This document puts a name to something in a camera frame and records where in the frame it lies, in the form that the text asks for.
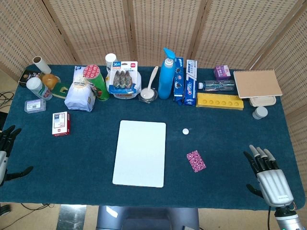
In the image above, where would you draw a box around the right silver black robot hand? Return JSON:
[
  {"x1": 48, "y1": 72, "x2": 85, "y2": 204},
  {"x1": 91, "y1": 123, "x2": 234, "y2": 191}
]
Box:
[{"x1": 243, "y1": 144, "x2": 295, "y2": 207}]

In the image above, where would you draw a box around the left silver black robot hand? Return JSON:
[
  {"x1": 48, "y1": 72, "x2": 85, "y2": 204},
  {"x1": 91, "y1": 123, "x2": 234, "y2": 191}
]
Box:
[{"x1": 0, "y1": 125, "x2": 34, "y2": 187}]

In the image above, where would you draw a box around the pink patterned packet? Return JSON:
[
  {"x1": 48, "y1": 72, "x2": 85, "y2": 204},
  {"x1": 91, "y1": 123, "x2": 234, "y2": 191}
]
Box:
[{"x1": 186, "y1": 150, "x2": 207, "y2": 173}]

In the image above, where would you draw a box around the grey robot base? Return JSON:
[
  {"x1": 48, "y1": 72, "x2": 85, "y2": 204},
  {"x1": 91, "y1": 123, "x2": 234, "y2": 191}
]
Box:
[{"x1": 95, "y1": 205, "x2": 200, "y2": 230}]

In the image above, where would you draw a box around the white rectangular board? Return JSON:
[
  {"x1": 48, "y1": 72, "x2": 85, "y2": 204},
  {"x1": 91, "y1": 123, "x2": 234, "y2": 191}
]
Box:
[{"x1": 112, "y1": 120, "x2": 167, "y2": 188}]

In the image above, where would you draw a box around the clear plastic box with label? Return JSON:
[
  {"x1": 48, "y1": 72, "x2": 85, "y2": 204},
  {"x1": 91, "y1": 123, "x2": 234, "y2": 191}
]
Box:
[{"x1": 24, "y1": 98, "x2": 47, "y2": 114}]

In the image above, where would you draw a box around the red and white box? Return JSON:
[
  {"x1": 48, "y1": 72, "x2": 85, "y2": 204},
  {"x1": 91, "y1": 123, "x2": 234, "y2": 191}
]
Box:
[{"x1": 52, "y1": 111, "x2": 71, "y2": 138}]

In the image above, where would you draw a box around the white canister with red print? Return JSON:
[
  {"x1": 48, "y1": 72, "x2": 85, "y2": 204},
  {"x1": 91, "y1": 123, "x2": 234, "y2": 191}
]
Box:
[{"x1": 26, "y1": 77, "x2": 53, "y2": 101}]

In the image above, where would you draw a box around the black tin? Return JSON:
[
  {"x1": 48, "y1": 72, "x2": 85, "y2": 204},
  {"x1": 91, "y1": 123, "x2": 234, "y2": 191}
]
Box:
[{"x1": 18, "y1": 69, "x2": 41, "y2": 88}]

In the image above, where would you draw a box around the small grey white jar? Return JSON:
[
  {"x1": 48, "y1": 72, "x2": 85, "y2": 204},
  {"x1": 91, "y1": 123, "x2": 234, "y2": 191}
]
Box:
[{"x1": 252, "y1": 106, "x2": 269, "y2": 120}]

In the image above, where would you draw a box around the green and yellow sponge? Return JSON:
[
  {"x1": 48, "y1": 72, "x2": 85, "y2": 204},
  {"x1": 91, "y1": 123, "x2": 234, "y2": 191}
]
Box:
[{"x1": 51, "y1": 82, "x2": 72, "y2": 99}]

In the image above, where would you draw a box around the orange round object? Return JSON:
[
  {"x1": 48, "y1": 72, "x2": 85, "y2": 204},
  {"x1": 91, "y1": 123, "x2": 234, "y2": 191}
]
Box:
[{"x1": 42, "y1": 73, "x2": 60, "y2": 91}]

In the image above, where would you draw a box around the dark blue table cloth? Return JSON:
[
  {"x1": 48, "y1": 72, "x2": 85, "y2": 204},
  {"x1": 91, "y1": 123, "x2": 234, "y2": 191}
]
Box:
[{"x1": 0, "y1": 64, "x2": 307, "y2": 211}]

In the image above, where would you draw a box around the white paper bag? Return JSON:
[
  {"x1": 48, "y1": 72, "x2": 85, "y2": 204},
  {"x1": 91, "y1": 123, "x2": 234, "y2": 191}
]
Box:
[{"x1": 64, "y1": 66, "x2": 96, "y2": 113}]

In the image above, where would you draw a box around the beige lunch box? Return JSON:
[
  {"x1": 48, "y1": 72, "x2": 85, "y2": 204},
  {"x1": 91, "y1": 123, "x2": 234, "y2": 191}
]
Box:
[{"x1": 248, "y1": 95, "x2": 277, "y2": 107}]

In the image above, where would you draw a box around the cardboard tube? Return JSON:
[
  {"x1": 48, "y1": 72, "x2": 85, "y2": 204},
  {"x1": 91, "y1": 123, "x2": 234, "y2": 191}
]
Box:
[{"x1": 33, "y1": 56, "x2": 52, "y2": 74}]

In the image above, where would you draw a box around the yellow block with round holes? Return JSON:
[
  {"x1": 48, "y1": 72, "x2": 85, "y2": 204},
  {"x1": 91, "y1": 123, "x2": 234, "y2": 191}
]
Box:
[{"x1": 196, "y1": 92, "x2": 244, "y2": 111}]

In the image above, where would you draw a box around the metal table leg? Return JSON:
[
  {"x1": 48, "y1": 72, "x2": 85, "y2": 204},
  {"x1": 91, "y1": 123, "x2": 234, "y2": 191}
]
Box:
[{"x1": 58, "y1": 204, "x2": 87, "y2": 230}]

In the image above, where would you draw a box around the brown spiral notebook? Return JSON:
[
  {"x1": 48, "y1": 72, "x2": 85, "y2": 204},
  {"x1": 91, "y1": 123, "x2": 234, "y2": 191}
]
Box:
[{"x1": 233, "y1": 69, "x2": 283, "y2": 99}]

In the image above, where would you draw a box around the green Pringles can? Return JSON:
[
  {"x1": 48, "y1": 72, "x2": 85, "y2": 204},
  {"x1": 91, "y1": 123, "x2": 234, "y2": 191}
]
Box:
[{"x1": 83, "y1": 64, "x2": 110, "y2": 102}]

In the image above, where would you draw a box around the clear water bottle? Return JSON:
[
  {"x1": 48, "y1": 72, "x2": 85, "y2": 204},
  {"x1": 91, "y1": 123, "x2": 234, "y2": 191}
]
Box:
[{"x1": 198, "y1": 80, "x2": 236, "y2": 92}]

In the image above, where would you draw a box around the purple box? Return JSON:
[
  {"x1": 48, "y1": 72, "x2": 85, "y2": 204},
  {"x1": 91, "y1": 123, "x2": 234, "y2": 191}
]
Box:
[{"x1": 214, "y1": 65, "x2": 231, "y2": 81}]

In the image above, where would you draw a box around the clear plastic container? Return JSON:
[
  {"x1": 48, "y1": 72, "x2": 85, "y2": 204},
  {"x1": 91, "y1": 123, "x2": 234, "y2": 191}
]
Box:
[{"x1": 105, "y1": 71, "x2": 142, "y2": 100}]

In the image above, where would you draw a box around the Crest toothpaste box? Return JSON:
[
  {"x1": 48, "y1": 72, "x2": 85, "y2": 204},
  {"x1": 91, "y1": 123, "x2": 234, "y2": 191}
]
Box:
[{"x1": 183, "y1": 59, "x2": 198, "y2": 106}]

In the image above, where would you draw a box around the white paper cup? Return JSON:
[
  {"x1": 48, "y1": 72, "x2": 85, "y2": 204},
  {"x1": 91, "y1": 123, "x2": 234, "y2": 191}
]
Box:
[{"x1": 105, "y1": 53, "x2": 118, "y2": 72}]

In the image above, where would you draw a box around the tape rolls blister pack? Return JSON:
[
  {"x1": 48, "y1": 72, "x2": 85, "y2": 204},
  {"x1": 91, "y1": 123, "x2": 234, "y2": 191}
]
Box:
[{"x1": 108, "y1": 60, "x2": 139, "y2": 94}]

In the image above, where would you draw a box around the blue Oreo box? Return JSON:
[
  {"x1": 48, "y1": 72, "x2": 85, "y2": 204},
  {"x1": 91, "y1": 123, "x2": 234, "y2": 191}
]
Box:
[{"x1": 173, "y1": 57, "x2": 185, "y2": 106}]

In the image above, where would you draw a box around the dark patterned bowl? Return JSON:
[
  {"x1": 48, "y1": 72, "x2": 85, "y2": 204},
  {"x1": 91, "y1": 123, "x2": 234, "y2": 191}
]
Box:
[{"x1": 139, "y1": 89, "x2": 159, "y2": 104}]

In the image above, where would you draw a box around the blue pump bottle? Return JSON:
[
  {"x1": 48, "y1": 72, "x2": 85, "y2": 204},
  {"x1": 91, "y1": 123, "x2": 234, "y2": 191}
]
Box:
[{"x1": 158, "y1": 47, "x2": 177, "y2": 100}]

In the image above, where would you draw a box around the white rice spoon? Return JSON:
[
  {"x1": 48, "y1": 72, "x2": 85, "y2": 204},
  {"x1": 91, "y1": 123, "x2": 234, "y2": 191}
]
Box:
[{"x1": 140, "y1": 66, "x2": 159, "y2": 99}]

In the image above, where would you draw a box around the woven folding screen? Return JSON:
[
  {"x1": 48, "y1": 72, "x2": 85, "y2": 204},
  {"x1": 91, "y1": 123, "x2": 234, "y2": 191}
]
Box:
[{"x1": 0, "y1": 0, "x2": 307, "y2": 149}]

